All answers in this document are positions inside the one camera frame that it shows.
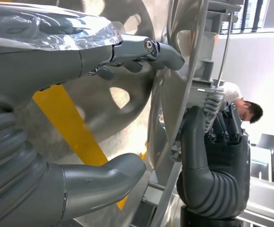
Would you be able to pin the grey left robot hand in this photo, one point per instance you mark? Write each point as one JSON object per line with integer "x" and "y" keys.
{"x": 32, "y": 62}

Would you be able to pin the steel workbench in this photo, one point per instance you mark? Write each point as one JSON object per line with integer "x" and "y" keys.
{"x": 49, "y": 137}
{"x": 269, "y": 194}

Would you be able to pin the person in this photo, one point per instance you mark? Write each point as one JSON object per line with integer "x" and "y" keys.
{"x": 253, "y": 112}

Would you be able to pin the window with dark bars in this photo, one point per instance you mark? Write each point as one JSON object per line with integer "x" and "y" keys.
{"x": 244, "y": 15}

